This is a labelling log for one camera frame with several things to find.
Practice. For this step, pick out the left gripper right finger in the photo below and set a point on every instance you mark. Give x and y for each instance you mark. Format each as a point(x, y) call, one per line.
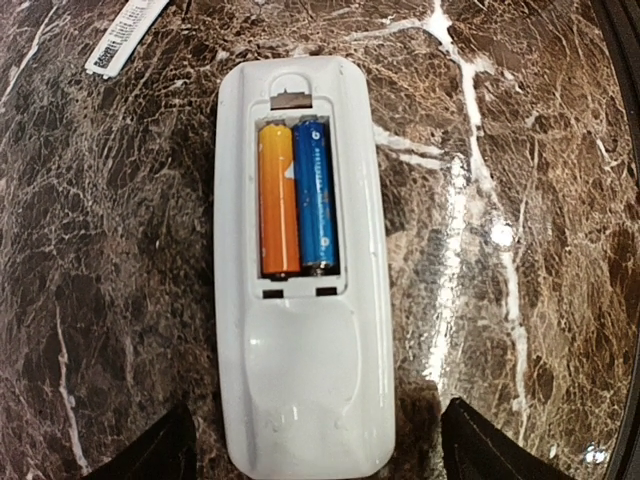
point(474, 448)

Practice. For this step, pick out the white remote control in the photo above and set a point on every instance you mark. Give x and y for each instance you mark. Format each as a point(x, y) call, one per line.
point(305, 361)

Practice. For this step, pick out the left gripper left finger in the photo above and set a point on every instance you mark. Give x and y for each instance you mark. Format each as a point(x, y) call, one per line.
point(166, 450)

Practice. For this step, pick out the white battery cover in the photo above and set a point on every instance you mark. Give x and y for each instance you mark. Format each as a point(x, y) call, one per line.
point(123, 36)

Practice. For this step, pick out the orange battery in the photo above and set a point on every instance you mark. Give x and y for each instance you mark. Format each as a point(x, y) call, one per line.
point(277, 199)

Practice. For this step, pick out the blue battery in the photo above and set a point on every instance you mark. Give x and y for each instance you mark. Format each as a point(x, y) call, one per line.
point(319, 247)

